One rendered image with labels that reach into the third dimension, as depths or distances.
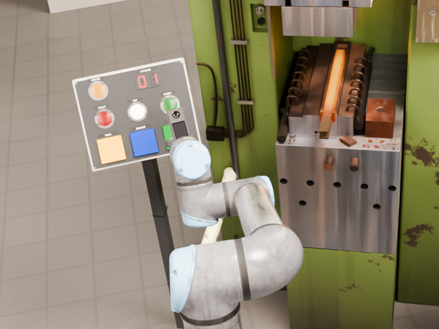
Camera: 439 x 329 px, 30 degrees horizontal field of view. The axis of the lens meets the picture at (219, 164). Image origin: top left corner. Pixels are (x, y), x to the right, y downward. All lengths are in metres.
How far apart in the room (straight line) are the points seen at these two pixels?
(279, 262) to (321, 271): 1.41
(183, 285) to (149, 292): 1.93
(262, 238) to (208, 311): 0.17
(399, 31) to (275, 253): 1.54
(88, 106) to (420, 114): 1.04
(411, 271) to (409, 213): 0.29
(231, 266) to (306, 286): 1.51
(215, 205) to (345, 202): 0.73
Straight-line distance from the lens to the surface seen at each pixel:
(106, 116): 2.47
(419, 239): 3.04
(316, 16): 2.35
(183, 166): 2.02
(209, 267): 1.49
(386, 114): 2.56
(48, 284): 3.56
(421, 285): 3.22
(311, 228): 2.77
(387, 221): 2.71
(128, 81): 2.47
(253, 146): 2.84
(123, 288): 3.45
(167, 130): 2.48
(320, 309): 3.07
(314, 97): 2.62
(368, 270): 2.89
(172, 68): 2.48
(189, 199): 2.05
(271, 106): 2.72
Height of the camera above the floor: 2.49
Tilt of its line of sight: 39 degrees down
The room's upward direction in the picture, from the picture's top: 8 degrees counter-clockwise
